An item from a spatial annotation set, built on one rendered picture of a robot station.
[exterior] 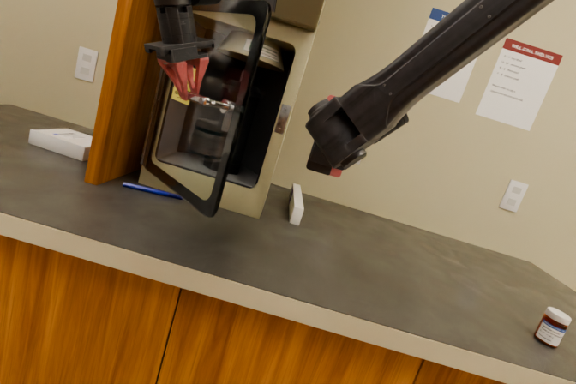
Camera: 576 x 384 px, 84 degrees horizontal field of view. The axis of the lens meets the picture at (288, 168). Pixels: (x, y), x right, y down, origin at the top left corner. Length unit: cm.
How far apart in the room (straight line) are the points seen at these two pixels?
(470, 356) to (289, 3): 74
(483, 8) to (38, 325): 82
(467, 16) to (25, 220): 67
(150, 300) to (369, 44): 103
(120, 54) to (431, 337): 80
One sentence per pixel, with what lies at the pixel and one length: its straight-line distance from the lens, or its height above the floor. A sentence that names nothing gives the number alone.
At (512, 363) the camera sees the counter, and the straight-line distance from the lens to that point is 73.
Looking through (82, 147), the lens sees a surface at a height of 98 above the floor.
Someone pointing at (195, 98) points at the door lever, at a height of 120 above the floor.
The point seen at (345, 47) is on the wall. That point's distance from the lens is 124.
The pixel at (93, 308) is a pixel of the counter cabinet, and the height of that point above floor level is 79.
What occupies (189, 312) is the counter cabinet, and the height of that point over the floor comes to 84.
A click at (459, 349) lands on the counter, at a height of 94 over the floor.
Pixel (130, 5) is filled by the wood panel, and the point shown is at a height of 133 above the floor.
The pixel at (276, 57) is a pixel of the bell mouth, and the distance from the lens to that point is 84.
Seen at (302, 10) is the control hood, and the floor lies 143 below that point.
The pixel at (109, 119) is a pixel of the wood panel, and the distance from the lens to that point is 80.
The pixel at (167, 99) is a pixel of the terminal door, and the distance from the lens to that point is 79.
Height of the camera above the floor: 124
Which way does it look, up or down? 11 degrees down
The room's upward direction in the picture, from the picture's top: 17 degrees clockwise
